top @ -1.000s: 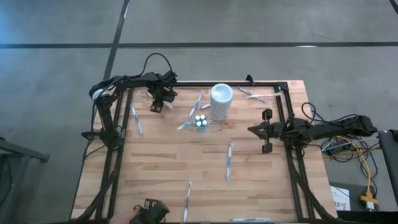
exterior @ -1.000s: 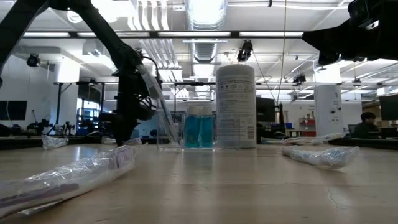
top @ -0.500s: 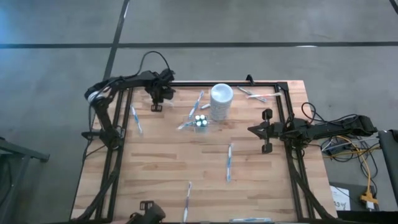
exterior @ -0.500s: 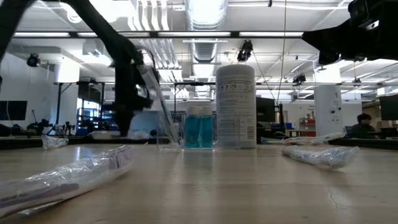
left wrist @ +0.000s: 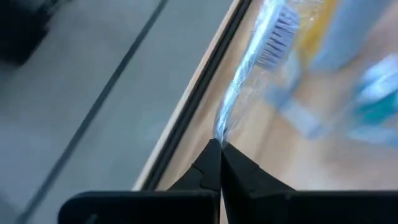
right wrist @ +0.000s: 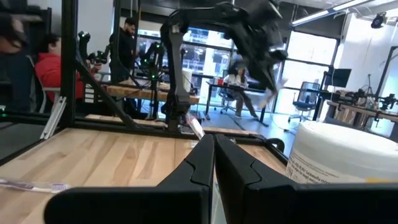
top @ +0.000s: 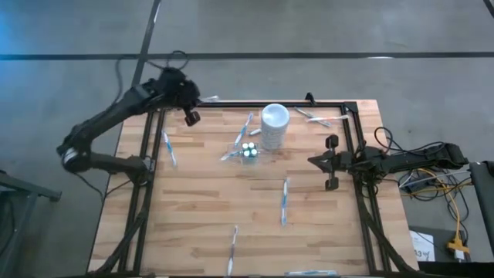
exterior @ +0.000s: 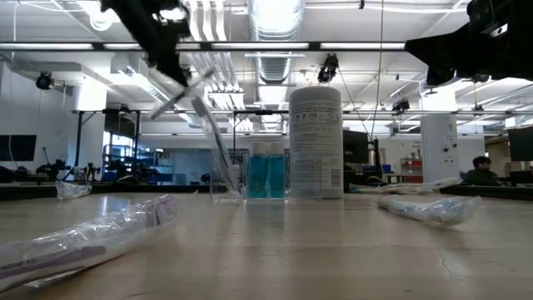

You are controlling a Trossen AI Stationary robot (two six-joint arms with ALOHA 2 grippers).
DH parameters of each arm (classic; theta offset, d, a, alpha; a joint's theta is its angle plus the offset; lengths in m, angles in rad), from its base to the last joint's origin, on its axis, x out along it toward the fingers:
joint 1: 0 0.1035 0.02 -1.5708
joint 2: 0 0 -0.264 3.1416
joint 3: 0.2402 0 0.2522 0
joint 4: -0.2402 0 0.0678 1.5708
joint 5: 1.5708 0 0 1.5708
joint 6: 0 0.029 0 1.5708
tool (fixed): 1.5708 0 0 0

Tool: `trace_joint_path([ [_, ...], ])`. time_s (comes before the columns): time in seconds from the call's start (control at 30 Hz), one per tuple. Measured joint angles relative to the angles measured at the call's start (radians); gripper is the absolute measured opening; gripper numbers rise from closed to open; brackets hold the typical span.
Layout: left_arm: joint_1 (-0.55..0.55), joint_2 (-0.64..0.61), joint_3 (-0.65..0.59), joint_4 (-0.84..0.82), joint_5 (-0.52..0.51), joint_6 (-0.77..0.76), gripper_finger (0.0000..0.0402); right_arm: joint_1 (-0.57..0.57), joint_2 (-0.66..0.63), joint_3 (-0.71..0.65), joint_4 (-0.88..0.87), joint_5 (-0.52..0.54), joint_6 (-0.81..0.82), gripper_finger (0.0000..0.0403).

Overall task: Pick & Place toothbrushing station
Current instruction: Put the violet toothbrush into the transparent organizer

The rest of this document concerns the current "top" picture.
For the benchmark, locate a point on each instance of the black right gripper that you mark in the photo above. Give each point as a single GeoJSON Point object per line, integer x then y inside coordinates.
{"type": "Point", "coordinates": [347, 162]}

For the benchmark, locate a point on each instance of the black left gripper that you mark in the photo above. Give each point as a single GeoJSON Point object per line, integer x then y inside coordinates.
{"type": "Point", "coordinates": [175, 89]}

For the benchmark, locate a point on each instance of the grey blue toothbrush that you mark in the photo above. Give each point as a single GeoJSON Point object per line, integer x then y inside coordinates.
{"type": "Point", "coordinates": [310, 115]}

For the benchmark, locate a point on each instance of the teal toothpaste tube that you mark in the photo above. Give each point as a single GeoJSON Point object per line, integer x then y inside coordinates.
{"type": "Point", "coordinates": [251, 145]}
{"type": "Point", "coordinates": [245, 145]}
{"type": "Point", "coordinates": [253, 153]}

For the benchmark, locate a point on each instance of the white plastic cup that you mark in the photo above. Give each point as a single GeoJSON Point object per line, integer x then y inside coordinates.
{"type": "Point", "coordinates": [275, 123]}

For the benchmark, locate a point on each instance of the teal mouthwash bottle white cap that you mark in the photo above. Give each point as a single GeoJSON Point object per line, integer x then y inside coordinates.
{"type": "Point", "coordinates": [245, 153]}

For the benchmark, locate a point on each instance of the clear plastic organizer tray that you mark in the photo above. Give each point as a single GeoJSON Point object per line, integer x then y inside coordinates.
{"type": "Point", "coordinates": [263, 159]}

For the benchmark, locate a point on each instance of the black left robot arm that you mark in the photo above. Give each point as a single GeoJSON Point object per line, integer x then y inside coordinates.
{"type": "Point", "coordinates": [108, 116]}

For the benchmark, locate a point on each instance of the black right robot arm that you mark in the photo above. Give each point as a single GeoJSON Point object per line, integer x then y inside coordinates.
{"type": "Point", "coordinates": [417, 160]}

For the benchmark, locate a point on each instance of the black power strip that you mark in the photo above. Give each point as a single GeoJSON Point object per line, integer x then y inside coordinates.
{"type": "Point", "coordinates": [415, 186]}

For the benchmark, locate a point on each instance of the toothbrush in flat package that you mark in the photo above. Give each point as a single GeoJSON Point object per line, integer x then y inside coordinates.
{"type": "Point", "coordinates": [310, 273]}

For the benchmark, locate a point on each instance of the white paper sheet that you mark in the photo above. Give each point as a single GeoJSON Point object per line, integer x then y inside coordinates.
{"type": "Point", "coordinates": [421, 243]}

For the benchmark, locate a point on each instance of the black floor mat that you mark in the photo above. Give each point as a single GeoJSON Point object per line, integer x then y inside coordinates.
{"type": "Point", "coordinates": [440, 251]}

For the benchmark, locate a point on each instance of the yellow plug splitter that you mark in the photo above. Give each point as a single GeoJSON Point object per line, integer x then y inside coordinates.
{"type": "Point", "coordinates": [458, 245]}

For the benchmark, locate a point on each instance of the black equipment case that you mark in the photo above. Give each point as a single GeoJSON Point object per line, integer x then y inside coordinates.
{"type": "Point", "coordinates": [482, 193]}

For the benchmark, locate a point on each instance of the white power adapter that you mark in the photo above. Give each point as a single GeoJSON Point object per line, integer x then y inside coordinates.
{"type": "Point", "coordinates": [459, 255]}

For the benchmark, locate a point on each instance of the black box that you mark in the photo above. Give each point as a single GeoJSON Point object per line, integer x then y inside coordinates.
{"type": "Point", "coordinates": [455, 270]}

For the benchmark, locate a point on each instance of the black metal stand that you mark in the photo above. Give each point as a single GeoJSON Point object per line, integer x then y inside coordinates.
{"type": "Point", "coordinates": [34, 191]}

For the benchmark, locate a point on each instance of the black aluminium table frame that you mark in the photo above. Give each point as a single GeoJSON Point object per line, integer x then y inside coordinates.
{"type": "Point", "coordinates": [332, 104]}

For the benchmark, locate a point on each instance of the black frame clamp bracket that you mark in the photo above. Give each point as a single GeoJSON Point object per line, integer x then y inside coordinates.
{"type": "Point", "coordinates": [309, 98]}

